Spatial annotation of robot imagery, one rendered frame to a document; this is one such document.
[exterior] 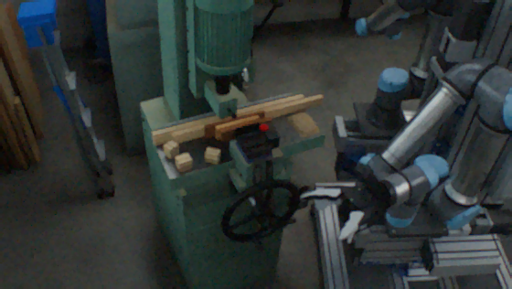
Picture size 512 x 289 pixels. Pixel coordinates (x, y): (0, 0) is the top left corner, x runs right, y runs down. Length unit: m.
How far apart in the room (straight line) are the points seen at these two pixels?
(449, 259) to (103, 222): 1.78
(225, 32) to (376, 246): 0.90
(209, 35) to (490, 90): 0.80
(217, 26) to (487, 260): 1.23
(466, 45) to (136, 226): 1.87
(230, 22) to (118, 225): 1.54
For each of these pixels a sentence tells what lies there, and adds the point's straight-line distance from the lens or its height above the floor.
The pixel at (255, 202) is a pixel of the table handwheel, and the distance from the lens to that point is 1.59.
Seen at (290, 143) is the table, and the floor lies 0.90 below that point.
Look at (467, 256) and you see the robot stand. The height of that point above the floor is 0.74.
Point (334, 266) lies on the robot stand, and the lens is 2.19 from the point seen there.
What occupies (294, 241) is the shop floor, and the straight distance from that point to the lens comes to 2.52.
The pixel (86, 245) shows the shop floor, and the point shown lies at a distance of 2.58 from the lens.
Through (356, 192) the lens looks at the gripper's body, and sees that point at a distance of 1.10.
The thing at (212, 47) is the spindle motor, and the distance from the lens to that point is 1.44.
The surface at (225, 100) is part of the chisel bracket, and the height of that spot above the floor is 1.07.
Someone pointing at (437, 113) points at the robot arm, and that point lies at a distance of 1.29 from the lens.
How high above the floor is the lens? 2.03
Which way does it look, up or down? 42 degrees down
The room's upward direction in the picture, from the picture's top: 3 degrees clockwise
